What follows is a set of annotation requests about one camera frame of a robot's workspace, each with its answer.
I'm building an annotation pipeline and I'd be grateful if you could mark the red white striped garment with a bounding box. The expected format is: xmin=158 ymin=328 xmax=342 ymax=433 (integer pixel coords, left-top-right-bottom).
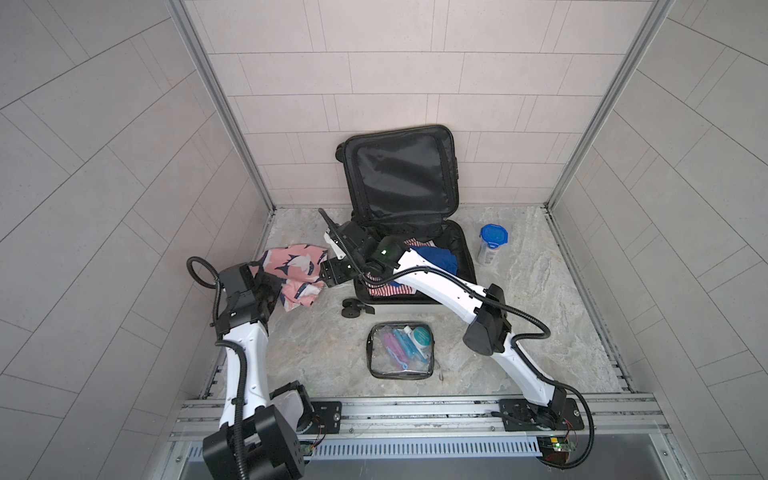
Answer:
xmin=365 ymin=239 xmax=436 ymax=298

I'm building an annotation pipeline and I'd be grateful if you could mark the pink shark print garment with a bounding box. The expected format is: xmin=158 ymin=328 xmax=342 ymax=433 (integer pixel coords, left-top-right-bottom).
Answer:
xmin=249 ymin=244 xmax=328 ymax=312

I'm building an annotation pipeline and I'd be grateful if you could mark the blue cloth garment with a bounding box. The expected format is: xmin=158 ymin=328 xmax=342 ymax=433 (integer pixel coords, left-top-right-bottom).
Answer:
xmin=394 ymin=246 xmax=458 ymax=290

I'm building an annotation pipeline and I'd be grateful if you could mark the clear toiletry pouch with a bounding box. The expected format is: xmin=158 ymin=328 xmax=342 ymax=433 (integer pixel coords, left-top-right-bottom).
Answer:
xmin=366 ymin=322 xmax=435 ymax=380

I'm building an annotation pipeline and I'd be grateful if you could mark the blue lidded plastic cup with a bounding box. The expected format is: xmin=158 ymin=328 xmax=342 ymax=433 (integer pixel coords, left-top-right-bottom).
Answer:
xmin=477 ymin=224 xmax=509 ymax=265

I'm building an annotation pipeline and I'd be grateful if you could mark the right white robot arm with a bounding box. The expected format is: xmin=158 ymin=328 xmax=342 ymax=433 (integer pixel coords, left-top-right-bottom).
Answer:
xmin=318 ymin=208 xmax=595 ymax=433

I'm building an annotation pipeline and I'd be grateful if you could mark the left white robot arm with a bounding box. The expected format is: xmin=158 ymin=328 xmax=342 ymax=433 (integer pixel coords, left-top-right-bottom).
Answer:
xmin=187 ymin=256 xmax=314 ymax=479

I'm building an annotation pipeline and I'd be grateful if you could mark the black suitcase wheel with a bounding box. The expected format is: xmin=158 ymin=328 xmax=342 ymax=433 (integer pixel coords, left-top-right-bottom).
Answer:
xmin=341 ymin=298 xmax=375 ymax=319

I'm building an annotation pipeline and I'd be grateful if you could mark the black open suitcase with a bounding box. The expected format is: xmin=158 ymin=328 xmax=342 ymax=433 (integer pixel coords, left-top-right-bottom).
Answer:
xmin=335 ymin=124 xmax=477 ymax=284

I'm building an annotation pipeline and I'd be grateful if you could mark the left green circuit board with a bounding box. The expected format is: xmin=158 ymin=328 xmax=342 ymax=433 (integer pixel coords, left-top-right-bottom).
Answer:
xmin=300 ymin=442 xmax=315 ymax=457

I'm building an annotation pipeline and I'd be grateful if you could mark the green circuit board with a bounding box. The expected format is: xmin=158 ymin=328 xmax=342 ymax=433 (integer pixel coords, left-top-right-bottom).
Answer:
xmin=536 ymin=436 xmax=578 ymax=465
xmin=300 ymin=442 xmax=315 ymax=457

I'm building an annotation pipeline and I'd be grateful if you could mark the right green circuit board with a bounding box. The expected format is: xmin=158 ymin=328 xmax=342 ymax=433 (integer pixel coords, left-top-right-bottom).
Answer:
xmin=536 ymin=436 xmax=578 ymax=465

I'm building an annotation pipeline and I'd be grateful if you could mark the aluminium mounting rail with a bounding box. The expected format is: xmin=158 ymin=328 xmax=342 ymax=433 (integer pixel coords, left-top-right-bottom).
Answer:
xmin=170 ymin=392 xmax=670 ymax=441

